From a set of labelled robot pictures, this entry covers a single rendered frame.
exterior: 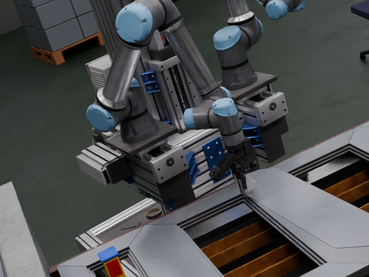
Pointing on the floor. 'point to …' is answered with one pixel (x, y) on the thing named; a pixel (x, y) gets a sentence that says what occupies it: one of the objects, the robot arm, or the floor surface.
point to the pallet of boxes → (57, 26)
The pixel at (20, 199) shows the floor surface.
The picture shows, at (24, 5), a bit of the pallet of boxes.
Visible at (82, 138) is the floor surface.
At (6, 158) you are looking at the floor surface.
